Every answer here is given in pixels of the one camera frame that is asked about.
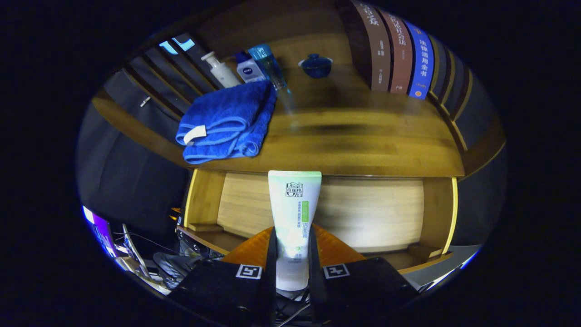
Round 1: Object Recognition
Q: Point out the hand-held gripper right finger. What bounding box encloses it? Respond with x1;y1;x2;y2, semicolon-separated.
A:
309;223;420;325

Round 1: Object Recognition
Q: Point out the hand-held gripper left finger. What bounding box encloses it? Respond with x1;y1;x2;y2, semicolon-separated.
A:
168;226;278;327

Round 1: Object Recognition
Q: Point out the white facial cleanser tube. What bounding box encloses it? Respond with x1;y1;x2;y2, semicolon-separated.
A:
268;170;323;292

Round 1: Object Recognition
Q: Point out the wooden drawer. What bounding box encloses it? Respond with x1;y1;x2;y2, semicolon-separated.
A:
176;169;459;275

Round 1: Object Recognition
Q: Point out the wooden countertop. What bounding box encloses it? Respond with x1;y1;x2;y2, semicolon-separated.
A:
91;34;466;178

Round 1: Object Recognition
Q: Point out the wooden cabinet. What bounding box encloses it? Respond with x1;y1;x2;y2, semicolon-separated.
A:
91;0;507;275

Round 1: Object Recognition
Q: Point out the blue folded towel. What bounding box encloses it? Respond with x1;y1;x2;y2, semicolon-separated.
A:
176;80;277;165

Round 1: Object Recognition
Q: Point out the monitor screen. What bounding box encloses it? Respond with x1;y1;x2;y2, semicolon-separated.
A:
82;205;118;259

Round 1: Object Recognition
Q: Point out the white bottle with blue cap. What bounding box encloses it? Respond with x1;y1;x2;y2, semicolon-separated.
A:
234;51;267;84

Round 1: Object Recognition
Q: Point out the white pump bottle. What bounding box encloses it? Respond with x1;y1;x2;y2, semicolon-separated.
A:
201;51;241;89

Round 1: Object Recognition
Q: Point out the blue lidded tea cup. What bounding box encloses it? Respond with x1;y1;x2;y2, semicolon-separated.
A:
298;54;334;79

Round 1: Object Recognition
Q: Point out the teal tumbler bottle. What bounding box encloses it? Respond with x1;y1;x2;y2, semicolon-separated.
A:
248;44;295;114

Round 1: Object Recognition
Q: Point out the dark brown book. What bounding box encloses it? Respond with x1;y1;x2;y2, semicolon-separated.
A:
338;0;392;92

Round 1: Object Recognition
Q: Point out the reddish brown book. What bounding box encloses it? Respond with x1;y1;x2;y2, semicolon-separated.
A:
379;9;414;95

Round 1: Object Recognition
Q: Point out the blue book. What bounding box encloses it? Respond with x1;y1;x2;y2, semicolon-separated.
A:
404;20;435;100

